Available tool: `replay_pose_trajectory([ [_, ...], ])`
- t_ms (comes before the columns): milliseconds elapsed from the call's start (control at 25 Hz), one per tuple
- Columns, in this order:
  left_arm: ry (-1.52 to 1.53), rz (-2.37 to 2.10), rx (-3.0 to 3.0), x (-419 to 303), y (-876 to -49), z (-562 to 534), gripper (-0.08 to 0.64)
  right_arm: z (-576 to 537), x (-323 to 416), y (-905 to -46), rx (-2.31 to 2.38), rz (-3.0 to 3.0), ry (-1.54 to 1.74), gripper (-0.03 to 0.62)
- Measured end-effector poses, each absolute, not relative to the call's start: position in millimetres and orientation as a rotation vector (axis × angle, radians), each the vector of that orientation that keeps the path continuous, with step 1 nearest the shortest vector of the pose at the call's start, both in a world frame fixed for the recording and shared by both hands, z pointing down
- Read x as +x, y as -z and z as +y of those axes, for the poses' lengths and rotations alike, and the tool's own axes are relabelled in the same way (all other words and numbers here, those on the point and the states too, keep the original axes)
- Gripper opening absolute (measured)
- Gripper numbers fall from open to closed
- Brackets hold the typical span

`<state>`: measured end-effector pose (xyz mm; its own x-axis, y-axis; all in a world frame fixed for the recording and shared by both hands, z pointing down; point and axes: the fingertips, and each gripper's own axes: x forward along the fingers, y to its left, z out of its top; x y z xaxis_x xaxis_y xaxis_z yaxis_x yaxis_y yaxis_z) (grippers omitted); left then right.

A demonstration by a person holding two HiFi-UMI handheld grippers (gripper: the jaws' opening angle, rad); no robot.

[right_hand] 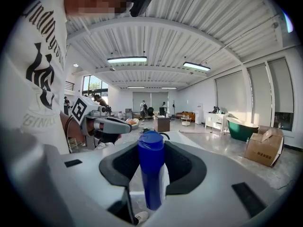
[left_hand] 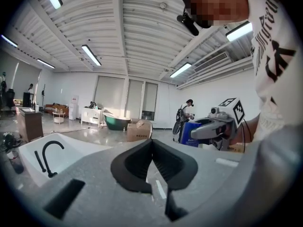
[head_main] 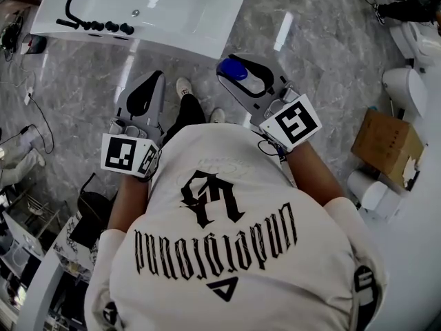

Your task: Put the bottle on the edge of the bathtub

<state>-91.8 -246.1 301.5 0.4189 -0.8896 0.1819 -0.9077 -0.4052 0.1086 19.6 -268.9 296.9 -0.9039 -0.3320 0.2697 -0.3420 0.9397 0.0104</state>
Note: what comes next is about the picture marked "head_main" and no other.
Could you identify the dark open case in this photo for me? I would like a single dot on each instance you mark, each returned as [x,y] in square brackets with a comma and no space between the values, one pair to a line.
[34,44]

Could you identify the white bathtub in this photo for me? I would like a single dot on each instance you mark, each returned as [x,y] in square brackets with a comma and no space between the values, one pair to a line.
[179,19]

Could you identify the white toilet with closed lid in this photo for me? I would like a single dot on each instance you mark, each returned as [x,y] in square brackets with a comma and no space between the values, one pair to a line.
[403,88]

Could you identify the black round chair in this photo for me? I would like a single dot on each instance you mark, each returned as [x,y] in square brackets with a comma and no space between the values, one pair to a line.
[93,205]

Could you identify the person's white shoe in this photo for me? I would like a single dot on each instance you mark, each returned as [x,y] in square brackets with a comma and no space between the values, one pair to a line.
[217,116]
[183,86]

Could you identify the white power strip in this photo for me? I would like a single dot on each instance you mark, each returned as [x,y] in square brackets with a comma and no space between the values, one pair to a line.
[29,96]

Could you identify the white toilet with open seat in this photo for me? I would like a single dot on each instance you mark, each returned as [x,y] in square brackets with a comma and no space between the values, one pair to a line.
[413,43]

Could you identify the marble patterned side table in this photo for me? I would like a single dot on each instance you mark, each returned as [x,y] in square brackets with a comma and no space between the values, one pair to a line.
[65,250]

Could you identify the large white rounded basin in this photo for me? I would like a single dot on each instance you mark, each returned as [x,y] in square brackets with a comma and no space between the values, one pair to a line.
[413,260]

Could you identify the blue bottle cap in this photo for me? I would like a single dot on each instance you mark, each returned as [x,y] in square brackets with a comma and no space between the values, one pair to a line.
[234,69]

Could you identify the white printed t-shirt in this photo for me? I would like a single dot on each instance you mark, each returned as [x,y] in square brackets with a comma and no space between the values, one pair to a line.
[241,260]

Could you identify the brown cardboard box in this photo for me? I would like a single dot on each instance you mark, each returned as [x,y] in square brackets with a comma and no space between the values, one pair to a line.
[382,143]

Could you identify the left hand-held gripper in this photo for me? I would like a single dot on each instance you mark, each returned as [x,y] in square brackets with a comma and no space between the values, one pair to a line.
[119,152]

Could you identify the person's left forearm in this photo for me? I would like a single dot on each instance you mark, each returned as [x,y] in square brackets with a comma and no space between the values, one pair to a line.
[129,205]

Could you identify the black square board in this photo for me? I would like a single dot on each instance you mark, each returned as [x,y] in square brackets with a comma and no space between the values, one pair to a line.
[82,234]

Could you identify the black faucet knob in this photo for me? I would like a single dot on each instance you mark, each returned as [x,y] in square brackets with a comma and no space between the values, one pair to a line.
[126,29]
[112,26]

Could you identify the person's right forearm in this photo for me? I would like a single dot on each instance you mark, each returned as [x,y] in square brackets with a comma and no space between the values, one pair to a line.
[313,174]

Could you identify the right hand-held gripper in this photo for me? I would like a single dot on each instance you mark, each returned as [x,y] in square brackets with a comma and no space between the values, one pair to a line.
[296,122]

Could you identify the person's right white shoe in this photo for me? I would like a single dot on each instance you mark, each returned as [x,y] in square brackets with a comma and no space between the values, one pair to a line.
[217,116]

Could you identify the person's black trousers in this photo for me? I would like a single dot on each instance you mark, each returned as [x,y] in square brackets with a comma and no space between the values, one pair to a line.
[187,116]

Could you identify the white curved panel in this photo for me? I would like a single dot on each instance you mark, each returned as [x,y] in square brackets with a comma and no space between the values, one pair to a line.
[41,288]

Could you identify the person's left white shoe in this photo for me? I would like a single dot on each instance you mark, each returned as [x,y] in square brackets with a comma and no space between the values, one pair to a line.
[183,86]

